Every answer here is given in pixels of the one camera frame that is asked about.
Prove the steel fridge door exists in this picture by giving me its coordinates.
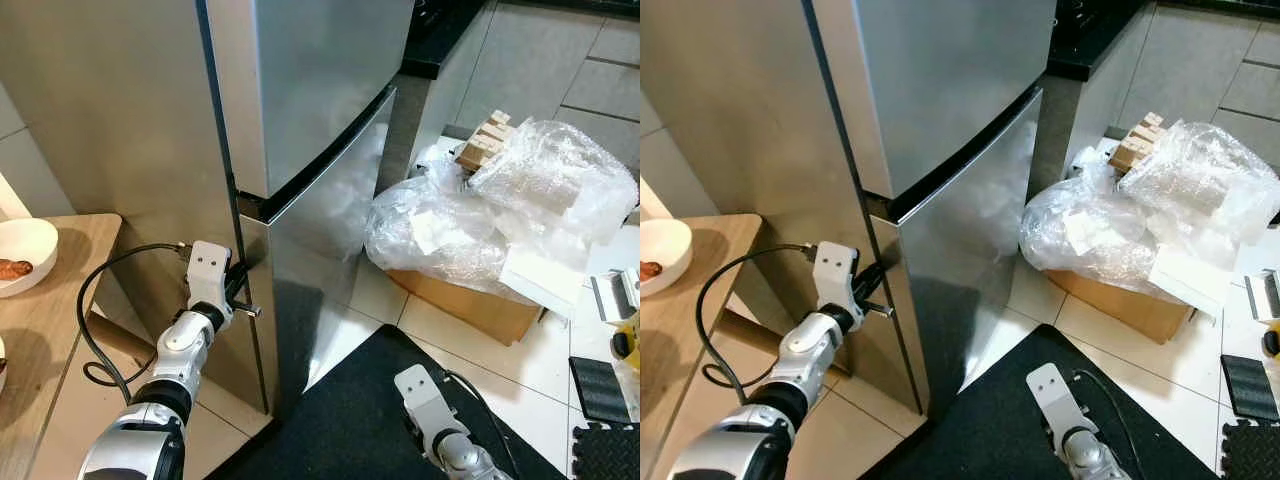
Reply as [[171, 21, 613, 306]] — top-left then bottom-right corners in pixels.
[[865, 88, 1043, 416], [240, 88, 398, 416]]

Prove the black floor mat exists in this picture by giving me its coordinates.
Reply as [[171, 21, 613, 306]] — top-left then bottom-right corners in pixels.
[[845, 323, 1221, 480], [205, 325, 571, 480]]

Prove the light wood table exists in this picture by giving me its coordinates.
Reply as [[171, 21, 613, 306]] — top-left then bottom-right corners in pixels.
[[640, 213, 791, 480], [0, 213, 136, 480]]

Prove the white bowl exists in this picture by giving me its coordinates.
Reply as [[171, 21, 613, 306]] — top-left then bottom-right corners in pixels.
[[640, 218, 693, 298], [0, 218, 59, 299]]

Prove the steel freezer door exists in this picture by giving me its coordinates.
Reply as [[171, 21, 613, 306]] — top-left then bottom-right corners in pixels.
[[205, 0, 416, 201], [810, 0, 1059, 201]]

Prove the cardboard box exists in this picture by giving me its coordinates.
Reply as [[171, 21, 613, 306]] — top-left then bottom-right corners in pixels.
[[385, 265, 541, 346], [1045, 268, 1191, 346]]

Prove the silver metal rack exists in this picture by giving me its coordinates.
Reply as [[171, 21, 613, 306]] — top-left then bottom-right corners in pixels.
[[1243, 268, 1280, 323], [590, 268, 641, 326]]

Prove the moulded pulp packaging tray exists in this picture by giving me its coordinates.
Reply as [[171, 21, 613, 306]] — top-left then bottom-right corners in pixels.
[[455, 110, 516, 171], [1108, 112, 1166, 173]]

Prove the black ribbed pad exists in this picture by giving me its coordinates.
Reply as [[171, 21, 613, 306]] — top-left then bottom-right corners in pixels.
[[1220, 353, 1280, 421], [570, 355, 631, 426]]

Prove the black foam floor tile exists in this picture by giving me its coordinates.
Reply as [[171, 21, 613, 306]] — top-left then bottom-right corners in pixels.
[[572, 420, 641, 480], [1220, 420, 1280, 480]]

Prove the clear plastic wrap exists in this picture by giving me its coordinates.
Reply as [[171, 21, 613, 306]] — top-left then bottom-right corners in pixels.
[[1020, 120, 1280, 301], [363, 118, 639, 301]]

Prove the black kitchen countertop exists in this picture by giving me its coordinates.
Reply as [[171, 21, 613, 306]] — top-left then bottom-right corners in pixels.
[[1045, 0, 1280, 81], [400, 0, 641, 81]]

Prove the grey kitchen cabinet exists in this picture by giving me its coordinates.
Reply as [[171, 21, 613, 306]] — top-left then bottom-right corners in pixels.
[[385, 0, 641, 201], [1030, 0, 1280, 201]]

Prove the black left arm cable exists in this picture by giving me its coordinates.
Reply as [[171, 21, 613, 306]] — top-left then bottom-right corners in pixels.
[[695, 243, 821, 401], [77, 243, 196, 401]]

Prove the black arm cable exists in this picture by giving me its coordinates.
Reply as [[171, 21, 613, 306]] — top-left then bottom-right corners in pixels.
[[695, 243, 821, 401], [438, 371, 521, 480], [77, 243, 196, 401], [1072, 369, 1151, 480]]

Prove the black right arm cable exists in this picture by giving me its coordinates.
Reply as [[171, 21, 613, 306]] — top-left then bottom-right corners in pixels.
[[438, 371, 521, 480], [1072, 369, 1151, 480]]

